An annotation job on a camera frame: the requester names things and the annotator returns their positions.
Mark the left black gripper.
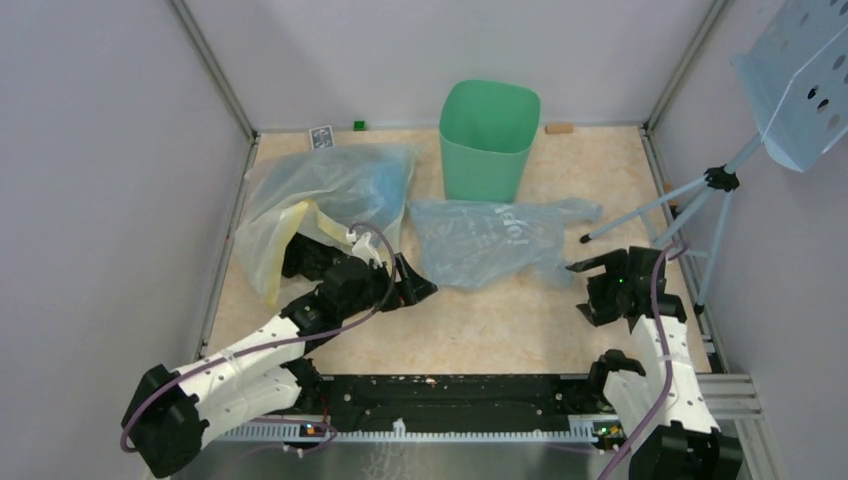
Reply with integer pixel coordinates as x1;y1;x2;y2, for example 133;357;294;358
340;252;437;320

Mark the light blue plastic bag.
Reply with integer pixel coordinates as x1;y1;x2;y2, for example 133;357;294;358
407;197;603;290

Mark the clear yellowish plastic bag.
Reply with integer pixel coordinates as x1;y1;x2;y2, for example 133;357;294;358
234;143;420;305

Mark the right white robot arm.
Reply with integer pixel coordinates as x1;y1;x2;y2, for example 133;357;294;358
568;246;744;479

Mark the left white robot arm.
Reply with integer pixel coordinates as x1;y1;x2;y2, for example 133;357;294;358
119;254;438;478

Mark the green plastic trash bin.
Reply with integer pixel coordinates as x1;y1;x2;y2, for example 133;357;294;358
438;79;541;203

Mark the small wooden block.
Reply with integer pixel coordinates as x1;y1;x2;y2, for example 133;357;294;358
544;123;575;135

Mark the light blue tripod stand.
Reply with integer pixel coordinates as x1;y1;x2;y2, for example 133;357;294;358
580;133;763;316

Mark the blue playing card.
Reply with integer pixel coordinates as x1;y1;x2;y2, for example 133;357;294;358
308;125;335;150

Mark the perforated light blue panel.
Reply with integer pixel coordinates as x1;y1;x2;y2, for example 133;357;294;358
732;0;847;172

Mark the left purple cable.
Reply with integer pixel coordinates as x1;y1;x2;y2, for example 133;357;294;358
119;221;399;455

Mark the purple cable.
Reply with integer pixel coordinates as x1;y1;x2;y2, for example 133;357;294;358
119;221;399;455
596;239;690;480

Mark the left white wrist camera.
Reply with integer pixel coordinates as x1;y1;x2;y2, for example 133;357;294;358
345;231;383;267

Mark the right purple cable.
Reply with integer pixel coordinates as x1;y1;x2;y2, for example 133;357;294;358
596;239;690;480

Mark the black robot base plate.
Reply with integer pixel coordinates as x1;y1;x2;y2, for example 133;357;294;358
284;374;613;433

